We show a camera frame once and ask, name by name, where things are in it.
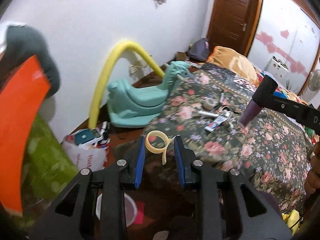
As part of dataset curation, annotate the person's right hand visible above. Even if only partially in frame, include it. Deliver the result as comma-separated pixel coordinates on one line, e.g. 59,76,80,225
304,142,320,196

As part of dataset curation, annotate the orange curved panel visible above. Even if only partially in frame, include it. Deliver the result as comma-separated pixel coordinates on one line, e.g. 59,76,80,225
1,55,50,217

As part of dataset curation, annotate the teal plastic rocking horse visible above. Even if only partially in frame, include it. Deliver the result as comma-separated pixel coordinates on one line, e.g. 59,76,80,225
107,61,190,128

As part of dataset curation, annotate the toothpaste tube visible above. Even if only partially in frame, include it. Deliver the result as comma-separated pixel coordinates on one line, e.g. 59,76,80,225
204,115,229,132

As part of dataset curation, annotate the brown wooden door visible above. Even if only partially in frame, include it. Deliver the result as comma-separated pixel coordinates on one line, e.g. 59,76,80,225
207,0,259,55

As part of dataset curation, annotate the dark backpack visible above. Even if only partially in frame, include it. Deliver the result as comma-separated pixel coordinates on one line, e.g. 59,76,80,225
187,38,209,62

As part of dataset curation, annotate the yellow foam pool noodle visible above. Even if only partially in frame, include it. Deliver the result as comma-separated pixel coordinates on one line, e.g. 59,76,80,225
88,39,167,128

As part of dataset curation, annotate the purple tube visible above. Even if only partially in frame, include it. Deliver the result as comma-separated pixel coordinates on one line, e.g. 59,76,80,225
237,99,263,129

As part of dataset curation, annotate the grey tape roll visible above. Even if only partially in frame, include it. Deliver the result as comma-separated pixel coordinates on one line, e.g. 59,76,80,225
203,98,217,111

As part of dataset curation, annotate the teal box in bag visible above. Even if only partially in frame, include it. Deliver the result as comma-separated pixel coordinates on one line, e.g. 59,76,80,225
74,129,95,145

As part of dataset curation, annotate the green leaf-pattern cloth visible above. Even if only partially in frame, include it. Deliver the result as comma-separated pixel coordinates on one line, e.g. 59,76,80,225
13,115,78,231

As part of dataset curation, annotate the orange blanket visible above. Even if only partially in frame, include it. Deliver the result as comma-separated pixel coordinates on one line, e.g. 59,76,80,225
206,46,259,87

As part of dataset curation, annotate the white trash cup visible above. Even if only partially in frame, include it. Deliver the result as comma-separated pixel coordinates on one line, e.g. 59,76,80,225
95,193,138,228

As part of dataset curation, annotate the white electric fan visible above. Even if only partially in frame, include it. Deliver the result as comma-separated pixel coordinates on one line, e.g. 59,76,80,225
308,69,320,92

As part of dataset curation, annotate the dark grey cushion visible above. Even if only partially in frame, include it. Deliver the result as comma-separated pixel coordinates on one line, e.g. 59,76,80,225
1,25,60,98

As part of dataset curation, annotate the floral dark bedspread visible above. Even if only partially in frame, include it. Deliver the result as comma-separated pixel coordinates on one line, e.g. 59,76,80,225
143,63,312,213

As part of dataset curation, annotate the white wall power strip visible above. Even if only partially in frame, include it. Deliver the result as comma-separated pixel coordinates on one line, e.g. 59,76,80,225
129,64,147,78

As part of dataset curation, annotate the pink paper piece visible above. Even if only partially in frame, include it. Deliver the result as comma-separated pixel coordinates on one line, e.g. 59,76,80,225
134,202,145,224

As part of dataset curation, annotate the white drawer cabinet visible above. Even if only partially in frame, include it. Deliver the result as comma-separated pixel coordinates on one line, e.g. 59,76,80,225
265,56,289,80

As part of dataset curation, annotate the cream tape ring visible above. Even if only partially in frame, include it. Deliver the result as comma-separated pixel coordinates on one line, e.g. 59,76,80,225
145,130,176,165

